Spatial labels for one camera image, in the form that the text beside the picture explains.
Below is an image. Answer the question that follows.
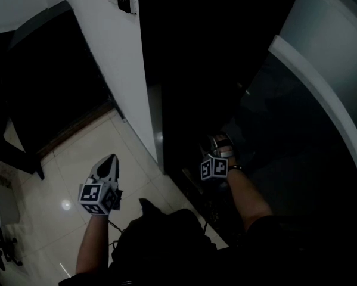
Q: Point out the person's left forearm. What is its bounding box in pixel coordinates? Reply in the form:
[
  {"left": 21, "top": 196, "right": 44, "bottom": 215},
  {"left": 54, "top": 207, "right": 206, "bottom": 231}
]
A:
[{"left": 75, "top": 213, "right": 113, "bottom": 276}]

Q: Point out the person's black clothing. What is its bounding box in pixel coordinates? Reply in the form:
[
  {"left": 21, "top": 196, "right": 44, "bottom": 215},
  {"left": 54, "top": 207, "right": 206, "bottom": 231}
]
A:
[{"left": 58, "top": 198, "right": 357, "bottom": 286}]

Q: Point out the black wooden cabinet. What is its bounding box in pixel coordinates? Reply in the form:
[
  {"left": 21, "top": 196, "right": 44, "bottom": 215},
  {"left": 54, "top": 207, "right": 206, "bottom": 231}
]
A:
[{"left": 0, "top": 0, "right": 119, "bottom": 181}]

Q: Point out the person's right forearm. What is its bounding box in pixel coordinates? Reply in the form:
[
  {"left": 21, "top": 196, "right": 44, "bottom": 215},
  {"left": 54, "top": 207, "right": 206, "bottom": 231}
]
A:
[{"left": 227, "top": 164, "right": 274, "bottom": 232}]

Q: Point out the striped glass door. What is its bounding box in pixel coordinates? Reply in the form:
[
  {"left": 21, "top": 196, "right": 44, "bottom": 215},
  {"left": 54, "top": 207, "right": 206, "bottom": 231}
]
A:
[{"left": 225, "top": 0, "right": 357, "bottom": 220}]

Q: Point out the person's right hand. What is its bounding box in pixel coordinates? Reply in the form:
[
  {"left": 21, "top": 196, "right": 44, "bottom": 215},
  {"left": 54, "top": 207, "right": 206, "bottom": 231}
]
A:
[{"left": 209, "top": 134, "right": 237, "bottom": 168}]

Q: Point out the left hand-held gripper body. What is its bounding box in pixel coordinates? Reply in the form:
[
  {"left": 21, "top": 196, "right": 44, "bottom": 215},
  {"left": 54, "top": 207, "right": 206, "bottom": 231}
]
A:
[{"left": 78, "top": 177, "right": 124, "bottom": 216}]

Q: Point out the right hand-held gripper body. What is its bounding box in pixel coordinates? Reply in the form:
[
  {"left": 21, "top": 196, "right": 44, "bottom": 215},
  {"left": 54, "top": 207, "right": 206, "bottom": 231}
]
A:
[{"left": 199, "top": 137, "right": 229, "bottom": 181}]

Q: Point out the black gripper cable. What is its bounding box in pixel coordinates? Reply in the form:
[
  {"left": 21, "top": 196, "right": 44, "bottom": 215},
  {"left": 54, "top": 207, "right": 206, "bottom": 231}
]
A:
[{"left": 108, "top": 219, "right": 124, "bottom": 250}]

